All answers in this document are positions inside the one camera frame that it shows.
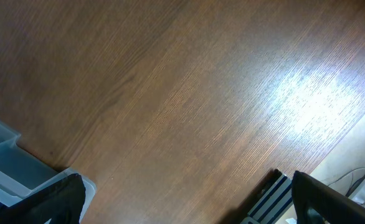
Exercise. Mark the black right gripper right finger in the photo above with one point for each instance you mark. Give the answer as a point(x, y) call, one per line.
point(314, 202)

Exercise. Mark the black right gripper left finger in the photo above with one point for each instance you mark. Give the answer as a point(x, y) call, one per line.
point(61, 202)

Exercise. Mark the blue white striped object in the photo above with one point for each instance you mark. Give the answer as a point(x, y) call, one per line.
point(275, 200)

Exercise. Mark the clear plastic storage bin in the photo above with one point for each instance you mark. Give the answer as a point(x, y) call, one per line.
point(22, 175)

